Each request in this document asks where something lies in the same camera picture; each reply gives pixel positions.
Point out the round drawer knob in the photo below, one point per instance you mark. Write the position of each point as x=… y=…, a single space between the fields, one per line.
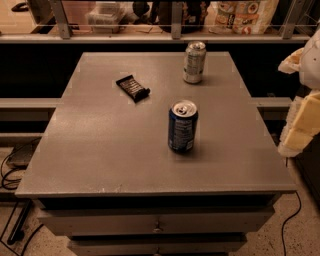
x=157 y=230

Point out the silver green soda can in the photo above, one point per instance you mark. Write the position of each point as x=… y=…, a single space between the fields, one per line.
x=194 y=60

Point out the blue pepsi can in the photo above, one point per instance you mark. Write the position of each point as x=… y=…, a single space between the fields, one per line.
x=183 y=117

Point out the colourful snack bag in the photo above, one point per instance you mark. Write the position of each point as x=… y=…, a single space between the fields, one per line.
x=246 y=17

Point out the black snack bar wrapper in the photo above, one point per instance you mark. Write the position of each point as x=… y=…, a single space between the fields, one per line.
x=132 y=88

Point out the clear plastic container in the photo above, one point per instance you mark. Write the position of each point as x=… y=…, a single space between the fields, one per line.
x=105 y=17

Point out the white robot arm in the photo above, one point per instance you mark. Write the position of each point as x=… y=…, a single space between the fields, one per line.
x=303 y=118

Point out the grey metal railing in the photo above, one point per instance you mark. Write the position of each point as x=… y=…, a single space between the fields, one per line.
x=64 y=21

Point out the dark bag behind railing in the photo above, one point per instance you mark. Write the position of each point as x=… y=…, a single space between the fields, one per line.
x=193 y=17

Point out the grey drawer cabinet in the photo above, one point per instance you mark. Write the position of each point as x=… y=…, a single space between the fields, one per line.
x=104 y=176

